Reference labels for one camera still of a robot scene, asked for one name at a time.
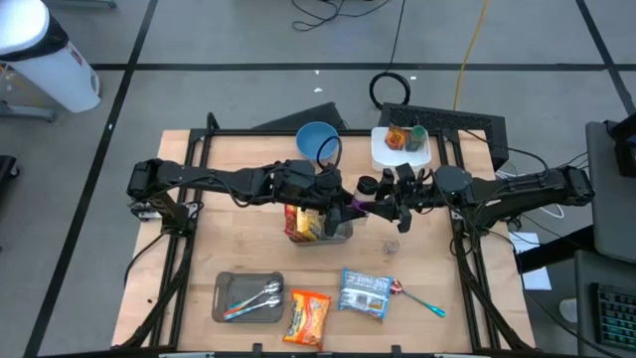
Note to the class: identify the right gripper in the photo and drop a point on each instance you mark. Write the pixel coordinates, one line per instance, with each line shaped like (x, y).
(405, 191)

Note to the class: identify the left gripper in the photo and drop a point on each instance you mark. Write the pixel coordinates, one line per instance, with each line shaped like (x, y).
(308, 186)

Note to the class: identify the grey yellow ramen packet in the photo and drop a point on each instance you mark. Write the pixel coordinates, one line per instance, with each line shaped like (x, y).
(310, 226)

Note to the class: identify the small clear glass jar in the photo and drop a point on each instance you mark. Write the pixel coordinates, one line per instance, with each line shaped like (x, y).
(392, 247)

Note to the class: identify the orange taco seasoning packet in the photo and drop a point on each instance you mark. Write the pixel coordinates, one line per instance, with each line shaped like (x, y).
(397, 137)

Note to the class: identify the green-lidded seasoning jar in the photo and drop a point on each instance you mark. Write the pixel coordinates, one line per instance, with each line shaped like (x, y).
(417, 138)

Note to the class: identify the blue white ramen packet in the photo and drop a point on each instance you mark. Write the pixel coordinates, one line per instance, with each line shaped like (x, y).
(365, 296)

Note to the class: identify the plain silver spoon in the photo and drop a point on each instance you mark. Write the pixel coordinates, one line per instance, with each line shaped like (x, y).
(272, 286)

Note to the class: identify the orange-red ramen packet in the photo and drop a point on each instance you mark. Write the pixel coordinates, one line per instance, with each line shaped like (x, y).
(308, 318)

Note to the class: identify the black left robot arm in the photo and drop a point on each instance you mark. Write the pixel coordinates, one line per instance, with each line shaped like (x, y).
(199, 176)

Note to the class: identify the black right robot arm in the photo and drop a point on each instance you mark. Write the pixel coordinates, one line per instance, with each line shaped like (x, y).
(522, 191)

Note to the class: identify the grey plastic bin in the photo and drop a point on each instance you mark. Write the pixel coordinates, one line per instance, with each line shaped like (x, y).
(348, 231)

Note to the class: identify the white square container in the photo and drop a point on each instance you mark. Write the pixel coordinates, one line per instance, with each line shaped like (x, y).
(392, 161)

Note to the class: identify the red yellow ramen packet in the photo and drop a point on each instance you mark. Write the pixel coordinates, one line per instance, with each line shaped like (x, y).
(290, 224)

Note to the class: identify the blue bowl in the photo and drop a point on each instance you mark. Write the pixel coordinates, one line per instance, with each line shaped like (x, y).
(308, 136)

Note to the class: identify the black flat panel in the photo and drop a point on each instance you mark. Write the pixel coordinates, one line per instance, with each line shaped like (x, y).
(308, 117)

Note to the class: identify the grey plastic tray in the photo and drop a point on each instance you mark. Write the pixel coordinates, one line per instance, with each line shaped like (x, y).
(243, 286)

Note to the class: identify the white paper sheet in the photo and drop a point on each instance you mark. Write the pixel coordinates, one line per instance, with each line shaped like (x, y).
(534, 278)

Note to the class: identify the grey desk with keyboard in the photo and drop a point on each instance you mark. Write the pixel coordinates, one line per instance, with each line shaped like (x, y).
(586, 298)

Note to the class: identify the black device on desk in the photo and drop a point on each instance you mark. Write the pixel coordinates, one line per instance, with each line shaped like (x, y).
(626, 149)

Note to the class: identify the backlit keyboard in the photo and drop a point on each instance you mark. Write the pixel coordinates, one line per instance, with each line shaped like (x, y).
(616, 318)

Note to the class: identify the white trash can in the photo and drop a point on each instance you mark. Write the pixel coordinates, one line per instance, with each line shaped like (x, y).
(45, 54)

